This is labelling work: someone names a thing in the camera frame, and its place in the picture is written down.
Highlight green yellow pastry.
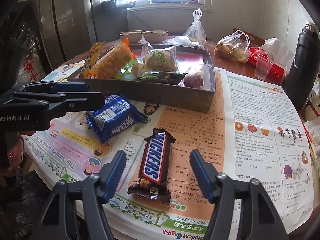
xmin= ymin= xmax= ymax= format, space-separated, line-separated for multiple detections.
xmin=113 ymin=60 xmax=140 ymax=81

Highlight white ceramic bowl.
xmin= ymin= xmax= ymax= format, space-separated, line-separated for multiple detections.
xmin=143 ymin=30 xmax=168 ymax=43
xmin=119 ymin=31 xmax=143 ymax=43

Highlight colourful student newspaper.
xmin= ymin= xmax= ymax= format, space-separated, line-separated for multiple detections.
xmin=25 ymin=68 xmax=314 ymax=239

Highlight person's left hand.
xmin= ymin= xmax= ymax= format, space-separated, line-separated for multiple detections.
xmin=7 ymin=131 xmax=35 ymax=172

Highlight right white ceramic bowl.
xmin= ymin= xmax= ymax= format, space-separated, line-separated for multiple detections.
xmin=143 ymin=30 xmax=168 ymax=43

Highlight red tissue pack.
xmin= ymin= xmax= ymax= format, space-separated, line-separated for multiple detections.
xmin=247 ymin=37 xmax=294 ymax=85

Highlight orange egg rolls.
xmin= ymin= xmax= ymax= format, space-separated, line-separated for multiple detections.
xmin=79 ymin=37 xmax=137 ymax=80

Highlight pink and blue book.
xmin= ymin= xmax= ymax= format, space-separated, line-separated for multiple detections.
xmin=131 ymin=50 xmax=204 ymax=76

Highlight left white ceramic bowl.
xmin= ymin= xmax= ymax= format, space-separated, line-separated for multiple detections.
xmin=119 ymin=31 xmax=143 ymax=43

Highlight green pastry clear wrapper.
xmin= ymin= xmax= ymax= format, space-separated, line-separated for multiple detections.
xmin=138 ymin=43 xmax=179 ymax=76

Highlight plastic bag of fried snacks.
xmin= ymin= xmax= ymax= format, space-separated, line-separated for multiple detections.
xmin=214 ymin=30 xmax=250 ymax=63

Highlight dark refrigerator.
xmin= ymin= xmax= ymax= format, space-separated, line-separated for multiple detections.
xmin=36 ymin=0 xmax=134 ymax=68

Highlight black thermos bottle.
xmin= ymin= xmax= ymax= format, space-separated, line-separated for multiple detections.
xmin=282 ymin=21 xmax=319 ymax=109

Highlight wooden chopsticks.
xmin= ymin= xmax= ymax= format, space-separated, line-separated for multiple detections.
xmin=121 ymin=30 xmax=157 ymax=34

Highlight wooden chair back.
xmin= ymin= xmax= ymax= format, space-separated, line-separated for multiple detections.
xmin=233 ymin=28 xmax=265 ymax=47

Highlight crumpled clear plastic bag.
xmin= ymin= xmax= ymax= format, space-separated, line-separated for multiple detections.
xmin=167 ymin=36 xmax=207 ymax=49

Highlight blue cookie packet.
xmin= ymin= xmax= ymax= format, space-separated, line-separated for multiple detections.
xmin=86 ymin=94 xmax=149 ymax=143

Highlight white cat figurine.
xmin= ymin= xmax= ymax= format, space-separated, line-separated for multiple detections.
xmin=304 ymin=90 xmax=320 ymax=121

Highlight pink pastry clear bag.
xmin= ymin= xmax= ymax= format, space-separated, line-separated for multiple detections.
xmin=183 ymin=63 xmax=215 ymax=92

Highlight clear plastic cup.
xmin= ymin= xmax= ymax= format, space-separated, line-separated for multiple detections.
xmin=254 ymin=55 xmax=273 ymax=81

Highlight tied clear plastic bag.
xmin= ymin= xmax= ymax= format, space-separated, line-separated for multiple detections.
xmin=183 ymin=8 xmax=207 ymax=45

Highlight dark cardboard box tray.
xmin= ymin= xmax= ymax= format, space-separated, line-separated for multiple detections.
xmin=67 ymin=46 xmax=216 ymax=113

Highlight snickers chocolate bar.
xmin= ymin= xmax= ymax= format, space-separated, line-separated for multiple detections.
xmin=127 ymin=128 xmax=176 ymax=203

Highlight dark green pea packet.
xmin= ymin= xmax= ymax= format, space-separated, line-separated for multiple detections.
xmin=139 ymin=72 xmax=186 ymax=85

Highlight yellow panda snack bar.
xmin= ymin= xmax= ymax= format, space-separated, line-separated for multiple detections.
xmin=79 ymin=42 xmax=105 ymax=79

